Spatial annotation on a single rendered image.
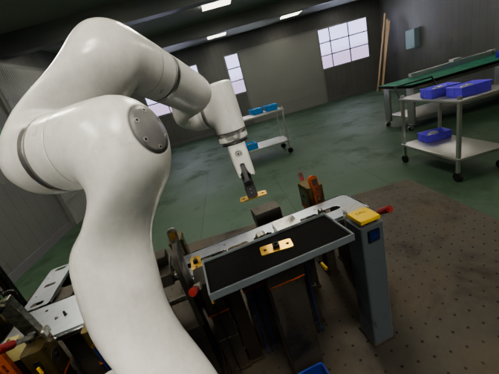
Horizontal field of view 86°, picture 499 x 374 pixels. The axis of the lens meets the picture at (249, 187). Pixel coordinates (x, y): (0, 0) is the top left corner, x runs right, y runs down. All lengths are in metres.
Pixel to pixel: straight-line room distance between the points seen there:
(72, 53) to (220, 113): 0.39
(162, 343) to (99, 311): 0.09
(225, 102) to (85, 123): 0.46
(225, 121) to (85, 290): 0.51
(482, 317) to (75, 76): 1.21
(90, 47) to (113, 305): 0.31
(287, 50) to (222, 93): 10.63
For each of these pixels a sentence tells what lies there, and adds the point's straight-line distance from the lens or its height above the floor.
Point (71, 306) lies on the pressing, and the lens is 1.22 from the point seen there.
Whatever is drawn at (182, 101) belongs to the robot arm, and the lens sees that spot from 0.56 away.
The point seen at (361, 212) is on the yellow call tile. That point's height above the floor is 1.16.
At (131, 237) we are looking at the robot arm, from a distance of 0.35.
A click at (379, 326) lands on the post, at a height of 0.78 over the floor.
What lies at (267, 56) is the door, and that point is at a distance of 11.15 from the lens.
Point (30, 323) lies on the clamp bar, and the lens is 1.02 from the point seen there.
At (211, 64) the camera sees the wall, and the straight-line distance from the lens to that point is 11.00.
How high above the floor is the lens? 1.56
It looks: 21 degrees down
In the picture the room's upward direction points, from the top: 16 degrees counter-clockwise
